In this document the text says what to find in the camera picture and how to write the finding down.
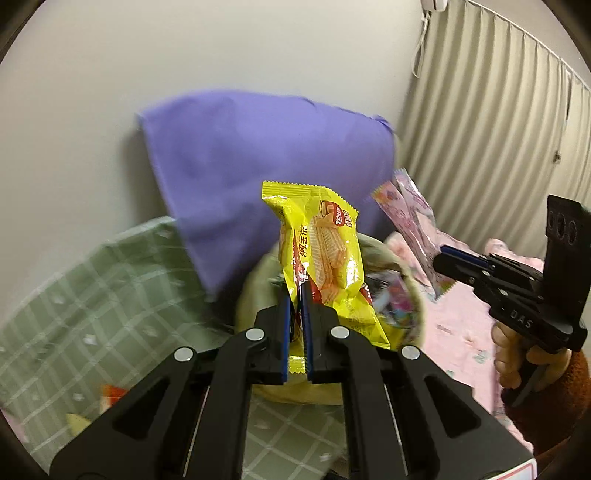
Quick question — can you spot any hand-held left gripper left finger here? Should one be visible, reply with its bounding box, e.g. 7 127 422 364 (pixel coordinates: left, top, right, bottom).
48 281 301 480

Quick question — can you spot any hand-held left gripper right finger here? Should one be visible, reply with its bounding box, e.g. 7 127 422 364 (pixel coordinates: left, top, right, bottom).
300 281 536 480

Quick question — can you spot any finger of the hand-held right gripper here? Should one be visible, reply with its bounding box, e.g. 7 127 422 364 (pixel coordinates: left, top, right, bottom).
433 254 490 284
438 244 492 271

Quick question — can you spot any pink printed packet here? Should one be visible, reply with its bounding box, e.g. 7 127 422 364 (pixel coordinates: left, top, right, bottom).
372 168 455 301

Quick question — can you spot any woven straw basket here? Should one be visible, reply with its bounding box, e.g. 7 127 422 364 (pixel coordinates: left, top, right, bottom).
235 233 428 407

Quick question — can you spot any yellow wafer packet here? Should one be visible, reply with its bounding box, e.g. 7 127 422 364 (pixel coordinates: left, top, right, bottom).
262 181 392 374

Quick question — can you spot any person's right forearm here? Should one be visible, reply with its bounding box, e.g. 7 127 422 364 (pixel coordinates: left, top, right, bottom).
503 348 591 462

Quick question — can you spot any person's right hand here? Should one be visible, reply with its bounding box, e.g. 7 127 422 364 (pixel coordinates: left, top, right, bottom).
492 318 573 392

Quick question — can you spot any pink printed blanket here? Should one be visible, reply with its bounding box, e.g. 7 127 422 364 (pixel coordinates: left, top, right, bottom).
383 231 550 467

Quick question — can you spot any colourful shiny packet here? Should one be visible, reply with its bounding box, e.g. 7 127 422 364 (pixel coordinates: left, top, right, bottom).
365 272 416 329

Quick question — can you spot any beige striped curtain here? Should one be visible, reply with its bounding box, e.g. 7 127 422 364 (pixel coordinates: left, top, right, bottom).
397 0 591 278

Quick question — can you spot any purple pillow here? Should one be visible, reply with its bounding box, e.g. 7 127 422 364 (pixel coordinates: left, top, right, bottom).
137 90 398 301

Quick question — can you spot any orange white wrapper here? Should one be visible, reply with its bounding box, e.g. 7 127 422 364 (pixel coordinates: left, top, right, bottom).
100 384 128 409

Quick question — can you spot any green checked cloth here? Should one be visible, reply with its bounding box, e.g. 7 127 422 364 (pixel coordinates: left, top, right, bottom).
0 216 352 480

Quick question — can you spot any pale yellow wrapper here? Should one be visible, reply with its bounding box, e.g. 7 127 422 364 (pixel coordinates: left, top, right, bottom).
65 412 91 435

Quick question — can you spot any white hanging cable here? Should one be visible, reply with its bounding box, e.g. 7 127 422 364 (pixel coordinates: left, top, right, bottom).
412 10 431 78

